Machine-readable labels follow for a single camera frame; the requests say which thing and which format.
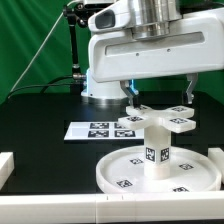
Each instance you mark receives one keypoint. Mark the white cross-shaped table base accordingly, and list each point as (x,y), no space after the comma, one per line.
(176,119)

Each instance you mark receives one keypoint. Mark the white right fence block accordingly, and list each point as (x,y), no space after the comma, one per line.
(216,155)

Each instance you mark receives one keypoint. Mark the white left fence block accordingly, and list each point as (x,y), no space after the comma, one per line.
(6,167)

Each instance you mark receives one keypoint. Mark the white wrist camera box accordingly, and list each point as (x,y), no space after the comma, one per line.
(115,17)

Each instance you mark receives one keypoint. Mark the green backdrop curtain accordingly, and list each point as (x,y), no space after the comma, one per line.
(24,24)

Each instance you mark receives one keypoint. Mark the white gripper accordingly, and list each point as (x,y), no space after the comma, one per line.
(195,44)

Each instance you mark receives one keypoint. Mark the white fence block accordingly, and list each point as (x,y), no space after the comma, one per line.
(216,155)
(6,167)

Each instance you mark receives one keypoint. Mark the white round table top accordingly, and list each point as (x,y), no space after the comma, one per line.
(139,169)

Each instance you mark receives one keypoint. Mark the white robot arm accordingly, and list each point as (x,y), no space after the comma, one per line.
(139,39)

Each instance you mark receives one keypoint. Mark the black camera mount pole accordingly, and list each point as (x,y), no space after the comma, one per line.
(76,16)

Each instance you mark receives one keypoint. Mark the white front fence bar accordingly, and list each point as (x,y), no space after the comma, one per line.
(111,208)

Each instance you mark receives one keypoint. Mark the white marker plate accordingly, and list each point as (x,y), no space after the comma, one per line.
(100,130)

